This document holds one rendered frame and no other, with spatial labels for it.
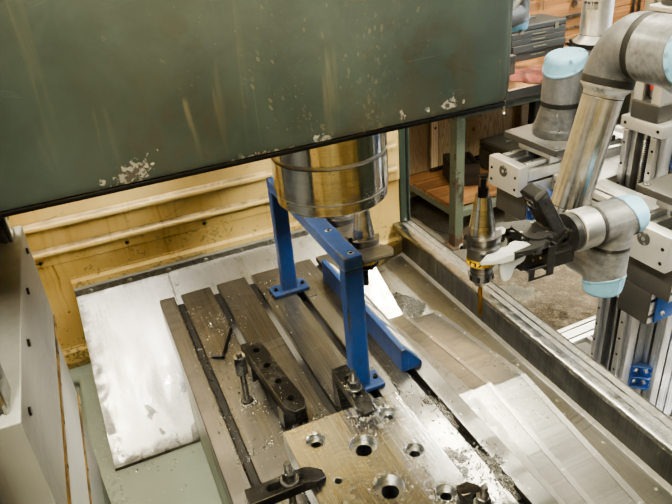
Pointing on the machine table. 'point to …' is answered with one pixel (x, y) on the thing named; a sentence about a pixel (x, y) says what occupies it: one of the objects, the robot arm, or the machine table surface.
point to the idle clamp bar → (295, 413)
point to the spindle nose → (333, 178)
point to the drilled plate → (294, 443)
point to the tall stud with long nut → (242, 376)
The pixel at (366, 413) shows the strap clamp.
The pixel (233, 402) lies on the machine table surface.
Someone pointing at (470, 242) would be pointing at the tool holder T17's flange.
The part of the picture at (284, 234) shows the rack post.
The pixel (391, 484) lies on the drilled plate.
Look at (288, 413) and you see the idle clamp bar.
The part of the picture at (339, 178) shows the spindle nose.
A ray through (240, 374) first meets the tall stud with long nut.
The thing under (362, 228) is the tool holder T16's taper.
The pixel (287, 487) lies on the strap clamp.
